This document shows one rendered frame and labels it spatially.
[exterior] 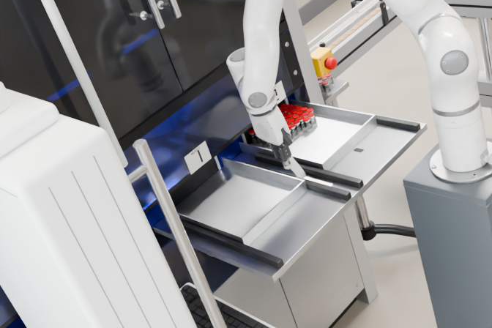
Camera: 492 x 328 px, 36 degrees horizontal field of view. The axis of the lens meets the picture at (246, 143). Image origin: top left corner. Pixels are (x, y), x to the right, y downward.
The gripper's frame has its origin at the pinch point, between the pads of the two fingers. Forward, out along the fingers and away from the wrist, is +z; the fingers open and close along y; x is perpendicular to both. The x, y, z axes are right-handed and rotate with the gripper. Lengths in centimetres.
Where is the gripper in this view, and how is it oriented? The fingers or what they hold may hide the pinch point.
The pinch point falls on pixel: (281, 151)
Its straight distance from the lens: 204.9
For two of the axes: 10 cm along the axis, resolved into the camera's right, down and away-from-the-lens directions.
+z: 3.4, 7.6, 5.5
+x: 7.1, -6.0, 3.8
